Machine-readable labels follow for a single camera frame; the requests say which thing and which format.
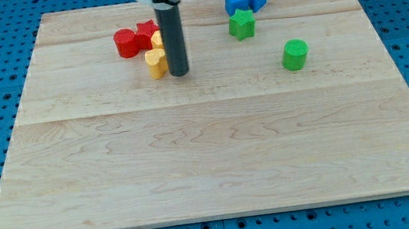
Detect green star block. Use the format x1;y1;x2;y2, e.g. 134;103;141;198
228;9;256;40

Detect red star block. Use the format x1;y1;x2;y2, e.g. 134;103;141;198
135;19;159;50

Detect green cylinder block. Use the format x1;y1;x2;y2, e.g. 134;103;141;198
282;39;309;71

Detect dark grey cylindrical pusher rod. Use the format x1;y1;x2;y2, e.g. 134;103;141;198
155;6;189;77

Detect wooden board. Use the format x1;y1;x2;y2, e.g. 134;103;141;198
0;0;409;229

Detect red cylinder block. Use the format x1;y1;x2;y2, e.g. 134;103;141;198
113;28;140;58

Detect yellow heart block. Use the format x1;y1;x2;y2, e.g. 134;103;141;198
144;48;168;79

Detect blue cube block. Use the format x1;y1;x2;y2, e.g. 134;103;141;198
224;0;249;16

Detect yellow block behind rod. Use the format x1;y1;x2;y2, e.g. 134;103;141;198
151;30;165;49

